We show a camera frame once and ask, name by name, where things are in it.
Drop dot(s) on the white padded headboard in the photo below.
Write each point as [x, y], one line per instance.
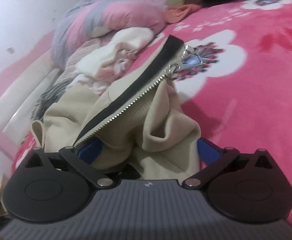
[19, 100]

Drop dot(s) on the white pale pink garment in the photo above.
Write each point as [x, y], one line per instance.
[103, 79]

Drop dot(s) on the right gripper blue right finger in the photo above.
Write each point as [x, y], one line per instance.
[216, 160]

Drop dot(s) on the grey sweater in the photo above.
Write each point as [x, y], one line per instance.
[49, 96]

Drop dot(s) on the beige zip-up jacket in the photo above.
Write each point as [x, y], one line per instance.
[138, 119]

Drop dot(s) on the pink checkered knit blanket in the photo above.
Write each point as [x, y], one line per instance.
[86, 48]

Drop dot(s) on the salmon orange cloth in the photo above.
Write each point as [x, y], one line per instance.
[175, 14]

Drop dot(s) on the cream fleece garment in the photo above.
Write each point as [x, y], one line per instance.
[131, 39]

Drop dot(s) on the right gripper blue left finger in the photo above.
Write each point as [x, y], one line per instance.
[80, 159]

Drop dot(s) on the pink floral bed blanket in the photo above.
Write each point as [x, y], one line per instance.
[239, 87]

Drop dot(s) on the pink grey rolled duvet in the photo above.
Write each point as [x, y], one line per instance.
[95, 18]

